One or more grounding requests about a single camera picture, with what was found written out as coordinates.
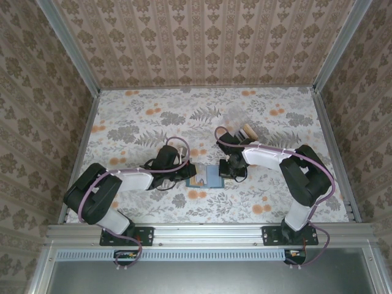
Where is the blue folding card holder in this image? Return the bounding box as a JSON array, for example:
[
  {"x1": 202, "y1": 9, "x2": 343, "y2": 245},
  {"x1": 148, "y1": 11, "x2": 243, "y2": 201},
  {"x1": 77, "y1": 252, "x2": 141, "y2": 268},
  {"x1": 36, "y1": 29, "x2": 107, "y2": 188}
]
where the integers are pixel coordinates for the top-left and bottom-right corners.
[{"x1": 185, "y1": 164, "x2": 225, "y2": 189}]

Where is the tan orange credit card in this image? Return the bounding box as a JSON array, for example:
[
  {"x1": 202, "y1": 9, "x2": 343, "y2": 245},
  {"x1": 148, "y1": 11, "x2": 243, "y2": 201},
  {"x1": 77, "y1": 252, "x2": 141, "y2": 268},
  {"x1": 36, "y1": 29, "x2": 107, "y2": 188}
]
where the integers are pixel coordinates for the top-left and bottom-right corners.
[{"x1": 243, "y1": 122, "x2": 259, "y2": 143}]

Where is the clear plastic bag with item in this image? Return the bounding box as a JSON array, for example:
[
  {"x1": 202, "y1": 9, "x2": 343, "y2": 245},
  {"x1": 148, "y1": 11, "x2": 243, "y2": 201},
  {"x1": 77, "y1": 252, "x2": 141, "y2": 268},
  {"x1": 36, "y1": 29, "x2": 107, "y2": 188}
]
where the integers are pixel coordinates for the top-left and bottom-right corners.
[{"x1": 222, "y1": 105, "x2": 261, "y2": 145}]

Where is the floral patterned table mat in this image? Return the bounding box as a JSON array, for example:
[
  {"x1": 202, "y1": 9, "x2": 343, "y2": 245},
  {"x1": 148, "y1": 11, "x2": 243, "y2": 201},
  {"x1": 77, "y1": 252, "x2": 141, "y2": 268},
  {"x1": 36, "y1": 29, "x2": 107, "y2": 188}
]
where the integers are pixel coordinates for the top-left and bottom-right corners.
[{"x1": 66, "y1": 86, "x2": 350, "y2": 224}]

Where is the black connector box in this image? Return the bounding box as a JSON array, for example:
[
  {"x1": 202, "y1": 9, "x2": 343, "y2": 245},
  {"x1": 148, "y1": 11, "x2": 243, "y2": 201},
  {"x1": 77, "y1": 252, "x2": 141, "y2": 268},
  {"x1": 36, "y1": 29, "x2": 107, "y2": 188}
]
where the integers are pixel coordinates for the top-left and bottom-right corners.
[
  {"x1": 113, "y1": 249, "x2": 139, "y2": 266},
  {"x1": 283, "y1": 248, "x2": 307, "y2": 266}
]

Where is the grey sheet metal panel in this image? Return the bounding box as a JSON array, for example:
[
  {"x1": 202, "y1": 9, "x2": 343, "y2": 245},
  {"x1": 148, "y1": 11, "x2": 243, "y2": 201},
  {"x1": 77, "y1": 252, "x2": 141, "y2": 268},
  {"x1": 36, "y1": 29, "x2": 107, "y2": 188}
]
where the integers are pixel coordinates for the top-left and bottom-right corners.
[{"x1": 45, "y1": 262, "x2": 373, "y2": 294}]

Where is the right gripper thin black wire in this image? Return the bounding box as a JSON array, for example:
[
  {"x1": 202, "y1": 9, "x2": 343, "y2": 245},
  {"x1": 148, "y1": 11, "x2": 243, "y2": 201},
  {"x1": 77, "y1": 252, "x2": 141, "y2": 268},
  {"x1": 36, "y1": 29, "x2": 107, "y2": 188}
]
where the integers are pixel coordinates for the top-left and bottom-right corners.
[{"x1": 232, "y1": 167, "x2": 249, "y2": 184}]

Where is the gripper thin black wire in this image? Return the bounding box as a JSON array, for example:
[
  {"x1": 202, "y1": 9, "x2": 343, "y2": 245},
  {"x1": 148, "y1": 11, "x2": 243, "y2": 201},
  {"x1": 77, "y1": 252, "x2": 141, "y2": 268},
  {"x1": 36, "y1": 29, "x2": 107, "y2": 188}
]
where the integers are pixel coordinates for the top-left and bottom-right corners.
[
  {"x1": 232, "y1": 167, "x2": 249, "y2": 184},
  {"x1": 153, "y1": 179, "x2": 176, "y2": 192}
]

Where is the left gripper thin black wire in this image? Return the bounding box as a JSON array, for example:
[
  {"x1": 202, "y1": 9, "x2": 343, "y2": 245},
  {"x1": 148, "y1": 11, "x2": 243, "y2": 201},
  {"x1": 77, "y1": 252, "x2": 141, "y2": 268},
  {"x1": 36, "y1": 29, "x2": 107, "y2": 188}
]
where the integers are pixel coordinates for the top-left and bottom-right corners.
[{"x1": 153, "y1": 179, "x2": 176, "y2": 192}]

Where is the aluminium cross rail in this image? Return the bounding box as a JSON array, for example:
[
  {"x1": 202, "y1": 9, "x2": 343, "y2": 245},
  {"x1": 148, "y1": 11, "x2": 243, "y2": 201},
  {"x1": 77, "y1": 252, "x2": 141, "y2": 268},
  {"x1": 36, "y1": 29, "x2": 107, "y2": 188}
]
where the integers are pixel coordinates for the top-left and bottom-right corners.
[{"x1": 45, "y1": 223, "x2": 376, "y2": 246}]

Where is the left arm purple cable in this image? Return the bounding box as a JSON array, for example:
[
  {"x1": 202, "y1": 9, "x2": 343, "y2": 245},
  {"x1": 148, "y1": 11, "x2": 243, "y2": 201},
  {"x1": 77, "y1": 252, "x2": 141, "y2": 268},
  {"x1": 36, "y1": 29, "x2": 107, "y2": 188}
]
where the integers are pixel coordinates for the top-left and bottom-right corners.
[{"x1": 78, "y1": 136, "x2": 190, "y2": 273}]

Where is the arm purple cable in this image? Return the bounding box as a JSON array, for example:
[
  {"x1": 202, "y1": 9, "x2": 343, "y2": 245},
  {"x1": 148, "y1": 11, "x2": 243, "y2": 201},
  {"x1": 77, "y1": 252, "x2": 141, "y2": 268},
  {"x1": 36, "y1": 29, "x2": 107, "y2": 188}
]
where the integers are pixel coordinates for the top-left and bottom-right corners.
[
  {"x1": 78, "y1": 136, "x2": 190, "y2": 273},
  {"x1": 213, "y1": 126, "x2": 335, "y2": 270}
]

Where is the slotted pale cable duct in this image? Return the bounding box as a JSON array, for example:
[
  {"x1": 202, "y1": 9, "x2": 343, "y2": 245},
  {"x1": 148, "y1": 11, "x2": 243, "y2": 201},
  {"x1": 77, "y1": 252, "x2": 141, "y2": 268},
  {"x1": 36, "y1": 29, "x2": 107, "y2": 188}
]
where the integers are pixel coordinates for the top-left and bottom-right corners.
[{"x1": 56, "y1": 248, "x2": 288, "y2": 262}]

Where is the aluminium side rail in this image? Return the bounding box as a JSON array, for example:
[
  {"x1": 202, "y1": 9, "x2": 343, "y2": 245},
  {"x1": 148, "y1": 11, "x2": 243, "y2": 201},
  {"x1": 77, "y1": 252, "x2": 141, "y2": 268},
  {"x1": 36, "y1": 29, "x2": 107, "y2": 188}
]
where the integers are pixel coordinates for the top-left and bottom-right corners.
[
  {"x1": 309, "y1": 87, "x2": 363, "y2": 224},
  {"x1": 58, "y1": 89, "x2": 102, "y2": 226}
]

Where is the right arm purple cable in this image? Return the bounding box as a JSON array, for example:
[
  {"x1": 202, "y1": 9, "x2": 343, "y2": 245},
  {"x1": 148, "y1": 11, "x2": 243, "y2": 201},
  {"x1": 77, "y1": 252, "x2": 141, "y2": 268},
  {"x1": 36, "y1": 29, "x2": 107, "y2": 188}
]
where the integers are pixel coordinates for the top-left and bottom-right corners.
[{"x1": 213, "y1": 126, "x2": 335, "y2": 270}]

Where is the aluminium corner post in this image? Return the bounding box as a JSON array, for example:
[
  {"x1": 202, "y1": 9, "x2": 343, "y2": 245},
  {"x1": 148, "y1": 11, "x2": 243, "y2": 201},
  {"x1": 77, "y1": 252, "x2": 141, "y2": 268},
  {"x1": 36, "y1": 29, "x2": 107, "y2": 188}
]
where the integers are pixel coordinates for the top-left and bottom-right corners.
[
  {"x1": 312, "y1": 0, "x2": 374, "y2": 94},
  {"x1": 36, "y1": 0, "x2": 102, "y2": 96}
]

